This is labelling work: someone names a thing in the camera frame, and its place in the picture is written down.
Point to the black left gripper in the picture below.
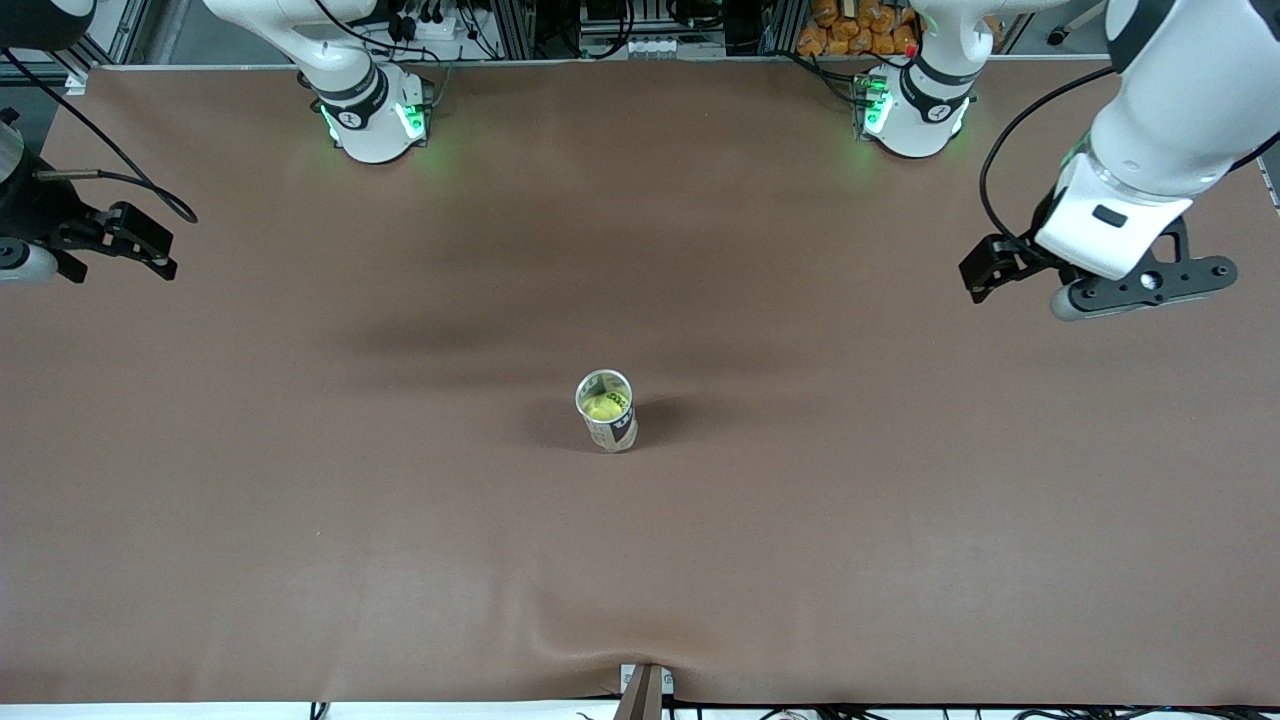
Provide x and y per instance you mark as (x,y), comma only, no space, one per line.
(1040,252)

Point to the clear tennis ball can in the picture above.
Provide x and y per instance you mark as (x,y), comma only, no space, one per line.
(615,435)

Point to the aluminium frame upright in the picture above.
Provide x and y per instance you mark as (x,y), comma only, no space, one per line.
(512,30)
(783,28)

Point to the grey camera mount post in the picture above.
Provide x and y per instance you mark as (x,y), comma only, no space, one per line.
(645,695)

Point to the white power strip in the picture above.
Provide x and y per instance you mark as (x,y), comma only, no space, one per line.
(435,25)

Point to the aluminium frame profile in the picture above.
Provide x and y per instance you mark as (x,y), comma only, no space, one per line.
(120,40)

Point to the orange packaged snacks pile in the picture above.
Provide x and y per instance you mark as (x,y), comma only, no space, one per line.
(850,30)

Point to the brown table mat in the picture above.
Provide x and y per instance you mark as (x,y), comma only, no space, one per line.
(640,560)

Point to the yellow tennis ball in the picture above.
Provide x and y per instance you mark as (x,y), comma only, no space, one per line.
(603,407)

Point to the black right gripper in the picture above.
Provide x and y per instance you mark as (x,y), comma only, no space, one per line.
(30,212)

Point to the grey chair leg with caster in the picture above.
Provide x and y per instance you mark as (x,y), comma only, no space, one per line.
(1058,37)

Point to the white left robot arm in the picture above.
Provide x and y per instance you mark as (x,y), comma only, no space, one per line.
(1170,100)

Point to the white terminal block row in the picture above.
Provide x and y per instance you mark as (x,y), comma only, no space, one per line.
(650,47)

